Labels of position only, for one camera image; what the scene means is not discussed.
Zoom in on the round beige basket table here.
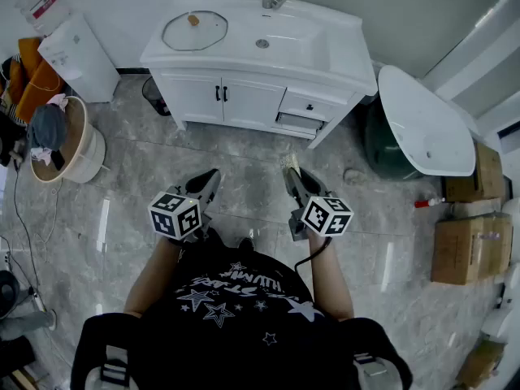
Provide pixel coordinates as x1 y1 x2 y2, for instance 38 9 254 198
30 95 107 184

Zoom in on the white vanity sink cabinet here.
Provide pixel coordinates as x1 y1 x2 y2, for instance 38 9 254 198
139 0 379 150

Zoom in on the white water dispenser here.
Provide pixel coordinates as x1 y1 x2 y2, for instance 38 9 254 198
37 12 122 104

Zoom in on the black floor cable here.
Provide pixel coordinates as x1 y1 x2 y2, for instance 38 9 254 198
13 164 41 300

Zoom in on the black star-print shirt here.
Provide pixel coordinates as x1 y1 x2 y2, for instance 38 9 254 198
71 227 414 390

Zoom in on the grey harness strap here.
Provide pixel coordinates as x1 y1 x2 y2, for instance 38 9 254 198
99 345 131 390
353 351 401 390

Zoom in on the small cardboard box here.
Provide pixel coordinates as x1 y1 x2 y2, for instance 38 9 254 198
441 142 505 203

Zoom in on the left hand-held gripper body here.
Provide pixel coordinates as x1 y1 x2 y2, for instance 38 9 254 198
147 183 215 243

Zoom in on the large cardboard box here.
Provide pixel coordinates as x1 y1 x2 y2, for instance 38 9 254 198
431 212 514 286

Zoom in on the flat cardboard box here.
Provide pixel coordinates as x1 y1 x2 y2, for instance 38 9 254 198
457 339 507 389

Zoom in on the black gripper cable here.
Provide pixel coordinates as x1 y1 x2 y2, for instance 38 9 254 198
294 236 332 275

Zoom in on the grey cloth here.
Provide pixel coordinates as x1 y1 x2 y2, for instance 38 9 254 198
27 103 68 152

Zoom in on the person's left forearm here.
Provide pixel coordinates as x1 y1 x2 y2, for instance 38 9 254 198
123 236 184 320

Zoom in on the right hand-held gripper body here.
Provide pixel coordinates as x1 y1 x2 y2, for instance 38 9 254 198
288 193 355 243

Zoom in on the person's right forearm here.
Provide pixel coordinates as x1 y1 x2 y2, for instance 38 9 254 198
306 229 355 323

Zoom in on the pink cloth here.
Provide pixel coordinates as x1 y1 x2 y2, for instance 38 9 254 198
46 93 69 111

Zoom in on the black mesh waste bin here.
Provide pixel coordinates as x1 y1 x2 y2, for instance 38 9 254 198
141 76 172 117

